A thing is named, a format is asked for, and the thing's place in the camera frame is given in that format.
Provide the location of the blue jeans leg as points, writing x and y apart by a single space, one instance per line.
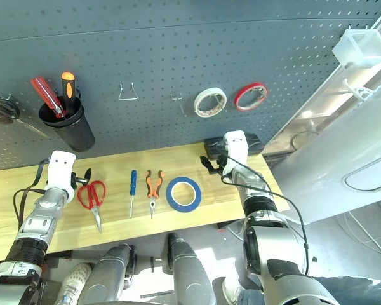
352 290

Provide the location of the red tape roll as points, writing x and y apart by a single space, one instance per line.
237 99

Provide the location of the blue tape roll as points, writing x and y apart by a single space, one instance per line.
184 208

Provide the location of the grey robot left leg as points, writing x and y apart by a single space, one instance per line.
104 273

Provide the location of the white tape roll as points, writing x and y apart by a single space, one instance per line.
197 103

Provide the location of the black plastic cup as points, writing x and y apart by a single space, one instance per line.
73 130

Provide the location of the white plastic hook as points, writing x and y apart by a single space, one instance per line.
360 92

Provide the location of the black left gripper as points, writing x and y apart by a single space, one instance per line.
74 181

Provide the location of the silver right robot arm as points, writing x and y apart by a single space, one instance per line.
273 241

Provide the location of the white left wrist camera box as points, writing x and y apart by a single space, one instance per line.
61 168

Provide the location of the white mesh sneaker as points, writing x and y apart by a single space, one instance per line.
74 276

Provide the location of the translucent white bin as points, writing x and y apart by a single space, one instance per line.
349 51

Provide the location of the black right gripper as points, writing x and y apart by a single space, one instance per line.
222 163

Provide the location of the grey robot right leg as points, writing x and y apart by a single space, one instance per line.
187 270

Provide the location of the grey robot leg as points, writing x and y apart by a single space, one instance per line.
187 270
104 273

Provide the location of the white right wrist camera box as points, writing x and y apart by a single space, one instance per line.
236 143

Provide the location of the metal peg hook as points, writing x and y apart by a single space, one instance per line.
257 92
177 98
218 101

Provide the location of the grey pegboard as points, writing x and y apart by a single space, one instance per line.
177 47

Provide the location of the orange black needle-nose pliers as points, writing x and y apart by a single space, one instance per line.
152 200

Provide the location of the black flat strip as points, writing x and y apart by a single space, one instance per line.
157 294

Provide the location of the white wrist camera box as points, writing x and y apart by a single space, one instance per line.
61 168
236 143

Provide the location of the white cabinet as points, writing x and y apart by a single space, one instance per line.
320 178

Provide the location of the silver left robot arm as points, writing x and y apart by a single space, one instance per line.
38 219

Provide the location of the black tool case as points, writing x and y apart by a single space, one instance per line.
254 144

